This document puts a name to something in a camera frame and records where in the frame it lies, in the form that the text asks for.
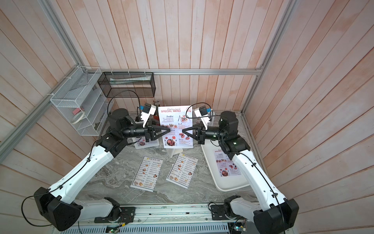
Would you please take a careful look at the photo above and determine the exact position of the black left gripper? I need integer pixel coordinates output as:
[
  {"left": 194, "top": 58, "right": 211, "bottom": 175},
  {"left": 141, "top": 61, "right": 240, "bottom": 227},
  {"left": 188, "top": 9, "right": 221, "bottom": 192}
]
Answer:
[{"left": 121, "top": 118, "right": 170, "bottom": 142}]

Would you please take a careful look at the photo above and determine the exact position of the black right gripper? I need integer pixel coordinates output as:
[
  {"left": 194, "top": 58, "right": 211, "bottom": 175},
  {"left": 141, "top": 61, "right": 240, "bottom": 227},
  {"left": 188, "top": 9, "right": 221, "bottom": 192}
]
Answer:
[{"left": 184, "top": 125, "right": 228, "bottom": 148}]

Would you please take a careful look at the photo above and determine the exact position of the special menu sheet top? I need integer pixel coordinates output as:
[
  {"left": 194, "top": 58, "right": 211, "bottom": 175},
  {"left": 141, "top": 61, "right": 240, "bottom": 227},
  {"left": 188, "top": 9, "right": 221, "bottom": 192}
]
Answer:
[{"left": 137, "top": 137, "right": 146, "bottom": 147}]

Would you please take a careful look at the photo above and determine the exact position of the special menu sheet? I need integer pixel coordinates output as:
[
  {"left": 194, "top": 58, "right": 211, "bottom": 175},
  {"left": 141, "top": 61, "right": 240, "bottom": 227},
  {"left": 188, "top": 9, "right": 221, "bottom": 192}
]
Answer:
[
  {"left": 158, "top": 105, "right": 193, "bottom": 149},
  {"left": 137, "top": 137, "right": 146, "bottom": 147},
  {"left": 214, "top": 150, "right": 241, "bottom": 177}
]

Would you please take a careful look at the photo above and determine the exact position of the white menu holder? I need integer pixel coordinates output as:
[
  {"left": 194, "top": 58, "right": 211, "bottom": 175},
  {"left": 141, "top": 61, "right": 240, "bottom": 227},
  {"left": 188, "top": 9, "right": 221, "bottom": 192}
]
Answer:
[
  {"left": 166, "top": 148, "right": 183, "bottom": 158},
  {"left": 132, "top": 136, "right": 159, "bottom": 149},
  {"left": 208, "top": 110, "right": 215, "bottom": 126}
]

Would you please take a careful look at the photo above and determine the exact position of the Dim Sum Inn menu front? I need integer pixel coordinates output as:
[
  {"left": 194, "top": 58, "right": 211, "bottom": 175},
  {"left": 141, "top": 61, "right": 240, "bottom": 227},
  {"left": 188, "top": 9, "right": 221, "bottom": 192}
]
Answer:
[{"left": 166, "top": 153, "right": 198, "bottom": 189}]

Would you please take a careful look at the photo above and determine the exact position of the dim sum inn menu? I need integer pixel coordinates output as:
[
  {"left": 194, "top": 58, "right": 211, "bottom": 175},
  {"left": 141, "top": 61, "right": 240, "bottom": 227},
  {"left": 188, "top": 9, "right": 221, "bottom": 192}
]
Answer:
[
  {"left": 166, "top": 153, "right": 198, "bottom": 189},
  {"left": 131, "top": 156, "right": 163, "bottom": 192}
]

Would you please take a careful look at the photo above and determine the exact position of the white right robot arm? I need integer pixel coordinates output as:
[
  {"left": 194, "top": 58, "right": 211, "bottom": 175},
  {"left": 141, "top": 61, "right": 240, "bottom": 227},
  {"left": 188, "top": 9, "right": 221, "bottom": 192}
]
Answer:
[{"left": 183, "top": 107, "right": 299, "bottom": 234}]

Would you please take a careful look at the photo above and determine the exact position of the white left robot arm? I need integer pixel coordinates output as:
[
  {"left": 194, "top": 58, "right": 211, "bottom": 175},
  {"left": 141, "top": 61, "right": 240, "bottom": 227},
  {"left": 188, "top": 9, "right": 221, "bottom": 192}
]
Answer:
[{"left": 33, "top": 108, "right": 170, "bottom": 231}]

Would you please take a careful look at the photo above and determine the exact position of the pencils and pens bundle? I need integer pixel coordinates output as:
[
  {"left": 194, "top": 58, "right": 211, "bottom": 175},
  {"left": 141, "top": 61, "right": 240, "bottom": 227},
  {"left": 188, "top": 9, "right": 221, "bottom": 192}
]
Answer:
[{"left": 153, "top": 100, "right": 160, "bottom": 109}]

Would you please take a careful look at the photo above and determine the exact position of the white plastic tray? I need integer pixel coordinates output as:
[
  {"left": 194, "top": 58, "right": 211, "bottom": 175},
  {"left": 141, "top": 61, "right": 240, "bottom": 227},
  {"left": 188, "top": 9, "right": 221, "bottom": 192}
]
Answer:
[{"left": 201, "top": 140, "right": 249, "bottom": 192}]

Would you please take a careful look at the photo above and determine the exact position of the black mesh basket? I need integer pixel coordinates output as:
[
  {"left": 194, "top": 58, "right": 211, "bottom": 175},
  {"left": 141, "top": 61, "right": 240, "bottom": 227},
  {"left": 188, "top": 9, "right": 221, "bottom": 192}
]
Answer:
[{"left": 97, "top": 71, "right": 156, "bottom": 98}]

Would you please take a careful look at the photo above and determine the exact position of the white tape roll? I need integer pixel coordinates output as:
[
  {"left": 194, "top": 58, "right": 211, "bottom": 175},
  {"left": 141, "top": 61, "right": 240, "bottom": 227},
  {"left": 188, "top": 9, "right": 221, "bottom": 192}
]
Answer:
[{"left": 71, "top": 111, "right": 85, "bottom": 125}]

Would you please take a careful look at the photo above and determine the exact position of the pink tape roll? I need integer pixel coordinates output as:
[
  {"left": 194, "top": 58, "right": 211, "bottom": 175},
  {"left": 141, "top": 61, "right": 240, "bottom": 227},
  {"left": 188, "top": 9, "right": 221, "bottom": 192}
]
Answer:
[{"left": 72, "top": 108, "right": 83, "bottom": 115}]

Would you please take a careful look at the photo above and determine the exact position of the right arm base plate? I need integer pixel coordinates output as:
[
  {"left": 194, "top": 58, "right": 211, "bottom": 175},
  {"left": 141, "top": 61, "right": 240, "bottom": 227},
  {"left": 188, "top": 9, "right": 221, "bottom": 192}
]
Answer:
[{"left": 208, "top": 203, "right": 231, "bottom": 221}]

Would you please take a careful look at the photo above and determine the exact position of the white wire mesh shelf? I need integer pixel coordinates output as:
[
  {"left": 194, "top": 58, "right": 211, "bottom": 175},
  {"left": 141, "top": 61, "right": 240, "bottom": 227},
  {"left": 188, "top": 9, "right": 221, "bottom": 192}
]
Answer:
[{"left": 50, "top": 66, "right": 113, "bottom": 137}]

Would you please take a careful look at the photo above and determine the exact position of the aluminium front rail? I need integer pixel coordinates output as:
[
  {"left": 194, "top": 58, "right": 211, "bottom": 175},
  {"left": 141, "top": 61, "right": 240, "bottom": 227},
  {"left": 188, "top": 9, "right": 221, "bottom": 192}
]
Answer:
[{"left": 64, "top": 202, "right": 259, "bottom": 234}]

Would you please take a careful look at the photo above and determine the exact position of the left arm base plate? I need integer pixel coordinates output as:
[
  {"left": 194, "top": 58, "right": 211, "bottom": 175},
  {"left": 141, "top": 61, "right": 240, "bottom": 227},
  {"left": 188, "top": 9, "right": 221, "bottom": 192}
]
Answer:
[{"left": 94, "top": 207, "right": 135, "bottom": 224}]

